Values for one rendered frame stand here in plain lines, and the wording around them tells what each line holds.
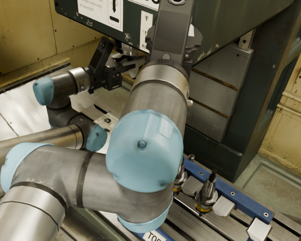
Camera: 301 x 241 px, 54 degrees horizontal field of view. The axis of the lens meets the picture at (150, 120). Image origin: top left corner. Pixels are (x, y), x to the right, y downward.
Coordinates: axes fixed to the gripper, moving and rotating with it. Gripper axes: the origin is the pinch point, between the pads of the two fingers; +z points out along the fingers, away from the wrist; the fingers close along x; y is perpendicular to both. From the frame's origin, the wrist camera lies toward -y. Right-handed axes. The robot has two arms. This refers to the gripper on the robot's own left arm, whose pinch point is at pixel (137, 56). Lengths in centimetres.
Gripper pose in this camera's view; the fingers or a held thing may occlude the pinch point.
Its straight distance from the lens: 102.3
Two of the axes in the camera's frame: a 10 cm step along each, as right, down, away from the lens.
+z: 7.8, -3.6, 5.0
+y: -0.5, 7.7, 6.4
